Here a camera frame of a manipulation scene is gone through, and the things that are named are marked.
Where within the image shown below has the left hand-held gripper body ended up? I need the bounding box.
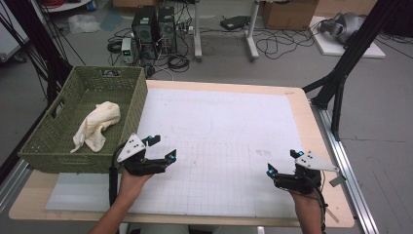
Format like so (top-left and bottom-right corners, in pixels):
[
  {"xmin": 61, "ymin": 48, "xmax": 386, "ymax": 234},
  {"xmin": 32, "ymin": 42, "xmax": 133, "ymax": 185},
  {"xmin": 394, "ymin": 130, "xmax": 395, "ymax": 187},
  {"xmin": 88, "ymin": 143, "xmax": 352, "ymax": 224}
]
[{"xmin": 116, "ymin": 133, "xmax": 169, "ymax": 176}]

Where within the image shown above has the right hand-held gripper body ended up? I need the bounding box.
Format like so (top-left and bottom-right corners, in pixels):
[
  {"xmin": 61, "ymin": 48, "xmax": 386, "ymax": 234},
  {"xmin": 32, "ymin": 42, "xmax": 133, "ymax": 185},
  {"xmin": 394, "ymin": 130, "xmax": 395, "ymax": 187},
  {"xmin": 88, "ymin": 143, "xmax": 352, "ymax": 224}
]
[{"xmin": 275, "ymin": 150, "xmax": 341, "ymax": 196}]

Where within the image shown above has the cream printed cloth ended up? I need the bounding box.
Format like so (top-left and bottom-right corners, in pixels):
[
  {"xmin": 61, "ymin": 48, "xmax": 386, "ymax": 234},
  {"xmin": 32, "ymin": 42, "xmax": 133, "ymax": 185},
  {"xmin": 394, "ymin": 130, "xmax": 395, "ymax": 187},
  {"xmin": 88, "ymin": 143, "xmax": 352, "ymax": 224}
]
[{"xmin": 70, "ymin": 100, "xmax": 122, "ymax": 154}]

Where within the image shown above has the green woven basket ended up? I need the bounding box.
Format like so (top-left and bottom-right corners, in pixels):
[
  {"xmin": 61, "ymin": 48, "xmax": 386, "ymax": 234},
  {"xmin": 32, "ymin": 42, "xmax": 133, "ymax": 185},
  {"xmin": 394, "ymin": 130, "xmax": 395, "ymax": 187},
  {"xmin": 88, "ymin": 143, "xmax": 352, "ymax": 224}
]
[{"xmin": 18, "ymin": 65, "xmax": 149, "ymax": 175}]

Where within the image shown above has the person's left hand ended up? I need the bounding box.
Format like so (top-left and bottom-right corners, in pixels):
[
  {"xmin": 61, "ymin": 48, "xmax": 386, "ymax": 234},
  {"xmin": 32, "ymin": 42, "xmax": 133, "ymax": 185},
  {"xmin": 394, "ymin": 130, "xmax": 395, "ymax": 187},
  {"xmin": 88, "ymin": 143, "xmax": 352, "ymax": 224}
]
[{"xmin": 118, "ymin": 168, "xmax": 154, "ymax": 198}]

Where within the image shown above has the person's right hand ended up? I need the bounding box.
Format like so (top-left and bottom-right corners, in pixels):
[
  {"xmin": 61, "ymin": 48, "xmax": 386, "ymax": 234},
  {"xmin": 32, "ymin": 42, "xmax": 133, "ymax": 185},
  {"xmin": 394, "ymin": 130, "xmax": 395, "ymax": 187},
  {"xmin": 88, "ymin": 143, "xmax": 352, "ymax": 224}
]
[{"xmin": 289, "ymin": 189, "xmax": 322, "ymax": 211}]

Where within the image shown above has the grey tape piece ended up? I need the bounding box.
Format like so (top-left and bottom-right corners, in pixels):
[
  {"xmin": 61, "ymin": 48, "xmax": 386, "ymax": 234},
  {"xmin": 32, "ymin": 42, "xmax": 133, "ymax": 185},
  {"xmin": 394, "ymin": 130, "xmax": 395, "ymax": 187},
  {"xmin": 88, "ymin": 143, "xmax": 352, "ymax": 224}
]
[{"xmin": 328, "ymin": 175, "xmax": 348, "ymax": 188}]

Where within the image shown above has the light wooden table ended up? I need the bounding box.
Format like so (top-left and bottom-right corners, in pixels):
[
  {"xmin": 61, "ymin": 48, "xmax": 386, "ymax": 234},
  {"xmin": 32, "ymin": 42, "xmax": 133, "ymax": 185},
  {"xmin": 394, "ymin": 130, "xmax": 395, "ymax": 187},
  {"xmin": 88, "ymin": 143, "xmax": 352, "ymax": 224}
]
[{"xmin": 8, "ymin": 79, "xmax": 356, "ymax": 229}]

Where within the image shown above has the thin wooden stick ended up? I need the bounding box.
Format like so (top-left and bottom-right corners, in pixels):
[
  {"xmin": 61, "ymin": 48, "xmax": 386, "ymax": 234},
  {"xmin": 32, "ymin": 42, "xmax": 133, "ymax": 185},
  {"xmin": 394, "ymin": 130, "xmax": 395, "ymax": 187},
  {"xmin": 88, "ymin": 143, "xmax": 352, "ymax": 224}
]
[{"xmin": 324, "ymin": 208, "xmax": 341, "ymax": 224}]

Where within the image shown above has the white grid mat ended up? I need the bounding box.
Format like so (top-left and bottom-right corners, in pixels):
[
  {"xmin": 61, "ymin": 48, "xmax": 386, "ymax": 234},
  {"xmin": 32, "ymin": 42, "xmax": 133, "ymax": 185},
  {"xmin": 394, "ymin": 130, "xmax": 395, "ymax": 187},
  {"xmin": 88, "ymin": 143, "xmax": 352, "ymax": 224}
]
[{"xmin": 45, "ymin": 87, "xmax": 324, "ymax": 220}]

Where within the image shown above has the grey power supply unit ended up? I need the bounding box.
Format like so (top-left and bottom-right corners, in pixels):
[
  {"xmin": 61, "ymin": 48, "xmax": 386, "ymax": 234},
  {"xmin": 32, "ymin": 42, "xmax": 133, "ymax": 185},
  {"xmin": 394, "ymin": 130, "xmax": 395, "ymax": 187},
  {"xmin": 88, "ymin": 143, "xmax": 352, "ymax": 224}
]
[{"xmin": 120, "ymin": 37, "xmax": 135, "ymax": 64}]

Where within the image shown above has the narrow black computer tower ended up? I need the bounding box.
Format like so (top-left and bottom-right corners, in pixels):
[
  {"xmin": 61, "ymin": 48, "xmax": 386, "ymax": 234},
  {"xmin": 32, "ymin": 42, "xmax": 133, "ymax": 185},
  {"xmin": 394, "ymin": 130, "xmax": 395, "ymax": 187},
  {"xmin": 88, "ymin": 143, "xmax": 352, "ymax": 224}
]
[{"xmin": 157, "ymin": 6, "xmax": 178, "ymax": 55}]

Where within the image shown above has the wide black computer tower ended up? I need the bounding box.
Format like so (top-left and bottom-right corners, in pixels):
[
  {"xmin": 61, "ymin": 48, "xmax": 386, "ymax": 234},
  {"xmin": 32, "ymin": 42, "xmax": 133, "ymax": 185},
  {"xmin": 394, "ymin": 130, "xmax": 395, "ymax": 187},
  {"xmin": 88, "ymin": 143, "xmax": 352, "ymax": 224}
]
[{"xmin": 131, "ymin": 5, "xmax": 159, "ymax": 60}]

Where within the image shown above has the white floor board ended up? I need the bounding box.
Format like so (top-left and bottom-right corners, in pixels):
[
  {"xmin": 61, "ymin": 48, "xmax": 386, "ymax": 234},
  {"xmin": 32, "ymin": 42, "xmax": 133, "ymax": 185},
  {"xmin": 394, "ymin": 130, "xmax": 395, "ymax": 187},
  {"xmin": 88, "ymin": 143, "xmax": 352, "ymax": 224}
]
[{"xmin": 309, "ymin": 15, "xmax": 387, "ymax": 59}]

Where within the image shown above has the white desk leg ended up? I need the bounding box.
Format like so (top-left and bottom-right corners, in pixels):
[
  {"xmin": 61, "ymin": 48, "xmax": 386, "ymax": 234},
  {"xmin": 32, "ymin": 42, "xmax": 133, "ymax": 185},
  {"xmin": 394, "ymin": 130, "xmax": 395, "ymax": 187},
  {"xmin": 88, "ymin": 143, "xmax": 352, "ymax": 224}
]
[
  {"xmin": 244, "ymin": 0, "xmax": 260, "ymax": 61},
  {"xmin": 193, "ymin": 0, "xmax": 204, "ymax": 63}
]

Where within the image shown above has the clear plastic bag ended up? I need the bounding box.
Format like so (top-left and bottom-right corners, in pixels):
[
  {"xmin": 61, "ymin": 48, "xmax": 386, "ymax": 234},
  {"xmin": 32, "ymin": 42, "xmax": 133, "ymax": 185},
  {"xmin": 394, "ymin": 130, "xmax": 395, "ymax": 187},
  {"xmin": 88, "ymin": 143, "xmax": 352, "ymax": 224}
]
[{"xmin": 67, "ymin": 13, "xmax": 102, "ymax": 35}]

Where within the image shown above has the grey rounded device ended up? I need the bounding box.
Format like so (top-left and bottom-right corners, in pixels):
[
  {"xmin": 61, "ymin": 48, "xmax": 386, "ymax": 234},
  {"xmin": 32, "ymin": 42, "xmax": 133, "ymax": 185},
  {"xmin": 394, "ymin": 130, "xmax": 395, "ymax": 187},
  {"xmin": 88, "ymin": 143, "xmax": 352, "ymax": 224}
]
[{"xmin": 319, "ymin": 12, "xmax": 366, "ymax": 45}]

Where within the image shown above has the large cardboard box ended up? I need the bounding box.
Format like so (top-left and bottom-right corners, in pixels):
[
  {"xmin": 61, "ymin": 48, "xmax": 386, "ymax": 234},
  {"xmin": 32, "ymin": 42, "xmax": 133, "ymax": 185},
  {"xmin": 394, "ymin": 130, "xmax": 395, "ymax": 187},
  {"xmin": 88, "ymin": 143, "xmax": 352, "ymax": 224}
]
[{"xmin": 261, "ymin": 0, "xmax": 319, "ymax": 31}]

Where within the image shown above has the flat black device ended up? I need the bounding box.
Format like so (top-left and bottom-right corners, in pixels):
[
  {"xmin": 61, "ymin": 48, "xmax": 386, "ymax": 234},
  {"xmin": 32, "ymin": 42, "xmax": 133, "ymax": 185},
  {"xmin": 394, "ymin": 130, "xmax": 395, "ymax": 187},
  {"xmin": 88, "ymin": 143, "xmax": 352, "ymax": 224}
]
[{"xmin": 219, "ymin": 15, "xmax": 251, "ymax": 31}]

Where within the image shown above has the white cabinet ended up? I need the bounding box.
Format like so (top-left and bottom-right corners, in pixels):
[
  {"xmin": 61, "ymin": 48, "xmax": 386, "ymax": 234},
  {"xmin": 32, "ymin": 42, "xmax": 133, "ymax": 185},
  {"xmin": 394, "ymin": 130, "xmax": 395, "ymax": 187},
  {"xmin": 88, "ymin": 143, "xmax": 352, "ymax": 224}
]
[{"xmin": 0, "ymin": 6, "xmax": 31, "ymax": 63}]

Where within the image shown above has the left hand-held gripper cable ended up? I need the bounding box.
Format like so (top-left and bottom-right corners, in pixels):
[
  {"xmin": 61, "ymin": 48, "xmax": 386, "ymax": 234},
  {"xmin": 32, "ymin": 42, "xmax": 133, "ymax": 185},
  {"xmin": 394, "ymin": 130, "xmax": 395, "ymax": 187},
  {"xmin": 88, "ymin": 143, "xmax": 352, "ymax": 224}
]
[{"xmin": 108, "ymin": 142, "xmax": 127, "ymax": 208}]

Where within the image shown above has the hand-held gripper cable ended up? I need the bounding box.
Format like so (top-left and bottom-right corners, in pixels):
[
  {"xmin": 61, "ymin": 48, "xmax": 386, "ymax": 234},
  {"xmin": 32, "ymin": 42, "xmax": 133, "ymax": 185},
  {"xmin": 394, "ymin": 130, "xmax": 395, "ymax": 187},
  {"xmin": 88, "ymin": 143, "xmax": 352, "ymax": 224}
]
[
  {"xmin": 108, "ymin": 142, "xmax": 127, "ymax": 208},
  {"xmin": 303, "ymin": 175, "xmax": 327, "ymax": 234}
]

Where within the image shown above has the right hand-held gripper cable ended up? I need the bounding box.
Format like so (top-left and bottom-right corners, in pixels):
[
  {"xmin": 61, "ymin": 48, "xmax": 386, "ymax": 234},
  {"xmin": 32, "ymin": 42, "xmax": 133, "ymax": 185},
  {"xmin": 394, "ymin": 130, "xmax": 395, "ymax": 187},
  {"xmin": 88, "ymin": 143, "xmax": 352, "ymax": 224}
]
[{"xmin": 303, "ymin": 175, "xmax": 327, "ymax": 234}]

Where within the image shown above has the aluminium rail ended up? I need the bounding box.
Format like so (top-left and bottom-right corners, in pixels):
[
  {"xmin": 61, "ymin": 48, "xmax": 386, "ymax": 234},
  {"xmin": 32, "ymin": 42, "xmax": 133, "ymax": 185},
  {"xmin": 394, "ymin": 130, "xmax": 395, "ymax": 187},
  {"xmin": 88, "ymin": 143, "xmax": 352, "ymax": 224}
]
[
  {"xmin": 0, "ymin": 158, "xmax": 34, "ymax": 214},
  {"xmin": 311, "ymin": 103, "xmax": 380, "ymax": 234}
]

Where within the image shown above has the coiled black cable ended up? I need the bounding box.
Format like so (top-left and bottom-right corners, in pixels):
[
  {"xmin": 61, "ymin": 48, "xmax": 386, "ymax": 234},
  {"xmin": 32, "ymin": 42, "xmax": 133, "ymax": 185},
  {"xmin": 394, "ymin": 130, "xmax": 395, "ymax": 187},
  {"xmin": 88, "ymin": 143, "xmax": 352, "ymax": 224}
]
[{"xmin": 167, "ymin": 53, "xmax": 191, "ymax": 73}]

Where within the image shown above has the tangle of black floor cables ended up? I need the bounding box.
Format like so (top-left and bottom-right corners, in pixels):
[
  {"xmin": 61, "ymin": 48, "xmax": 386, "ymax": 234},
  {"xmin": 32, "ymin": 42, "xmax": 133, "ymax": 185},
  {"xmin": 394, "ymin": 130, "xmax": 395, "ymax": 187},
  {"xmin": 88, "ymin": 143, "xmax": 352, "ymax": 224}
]
[{"xmin": 255, "ymin": 26, "xmax": 314, "ymax": 60}]

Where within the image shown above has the black metal frame stand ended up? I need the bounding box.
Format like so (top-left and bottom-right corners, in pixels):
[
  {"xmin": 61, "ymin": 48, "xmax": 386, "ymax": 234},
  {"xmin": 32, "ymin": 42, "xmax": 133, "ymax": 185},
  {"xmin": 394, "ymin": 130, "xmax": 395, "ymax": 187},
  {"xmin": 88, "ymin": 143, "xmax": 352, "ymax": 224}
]
[
  {"xmin": 302, "ymin": 0, "xmax": 404, "ymax": 141},
  {"xmin": 0, "ymin": 0, "xmax": 74, "ymax": 108}
]

